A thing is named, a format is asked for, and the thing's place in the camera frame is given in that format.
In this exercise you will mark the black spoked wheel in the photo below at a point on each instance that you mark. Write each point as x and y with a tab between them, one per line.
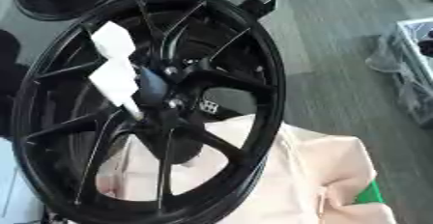
237	83

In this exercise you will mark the small white grid block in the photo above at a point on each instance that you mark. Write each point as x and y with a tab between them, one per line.
209	106

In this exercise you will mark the pale pink cloth cover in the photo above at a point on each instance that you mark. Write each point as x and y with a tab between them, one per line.
315	170

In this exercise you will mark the green sheet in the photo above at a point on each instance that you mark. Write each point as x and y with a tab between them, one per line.
371	194

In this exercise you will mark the black stand bracket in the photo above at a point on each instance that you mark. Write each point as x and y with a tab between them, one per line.
260	5

